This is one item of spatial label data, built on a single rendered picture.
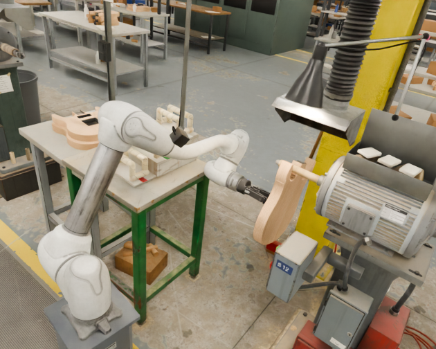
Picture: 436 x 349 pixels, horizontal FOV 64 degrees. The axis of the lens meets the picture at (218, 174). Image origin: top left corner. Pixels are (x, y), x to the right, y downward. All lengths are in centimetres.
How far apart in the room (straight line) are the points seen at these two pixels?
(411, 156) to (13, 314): 230
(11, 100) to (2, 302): 158
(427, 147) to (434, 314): 186
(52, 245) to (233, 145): 88
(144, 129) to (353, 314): 102
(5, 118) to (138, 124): 224
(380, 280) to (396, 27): 130
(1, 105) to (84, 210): 199
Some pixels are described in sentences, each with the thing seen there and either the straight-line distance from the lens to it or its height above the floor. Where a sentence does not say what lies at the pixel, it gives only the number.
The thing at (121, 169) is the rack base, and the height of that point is 94.
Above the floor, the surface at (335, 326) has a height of 79.
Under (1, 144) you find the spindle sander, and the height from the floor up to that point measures 47.
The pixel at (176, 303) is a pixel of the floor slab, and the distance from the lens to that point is 247.
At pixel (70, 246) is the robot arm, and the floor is 96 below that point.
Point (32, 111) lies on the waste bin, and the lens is 420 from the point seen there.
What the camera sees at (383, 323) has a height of 79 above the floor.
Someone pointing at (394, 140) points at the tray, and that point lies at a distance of 140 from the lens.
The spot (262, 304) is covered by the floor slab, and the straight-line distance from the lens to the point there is 255.
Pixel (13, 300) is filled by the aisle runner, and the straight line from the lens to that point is 266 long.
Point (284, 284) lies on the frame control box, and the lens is 133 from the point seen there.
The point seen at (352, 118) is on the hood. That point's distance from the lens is 136.
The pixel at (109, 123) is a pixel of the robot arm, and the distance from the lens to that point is 136.
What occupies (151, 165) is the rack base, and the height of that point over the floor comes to 99.
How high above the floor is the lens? 196
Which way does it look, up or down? 32 degrees down
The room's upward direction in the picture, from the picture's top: 7 degrees clockwise
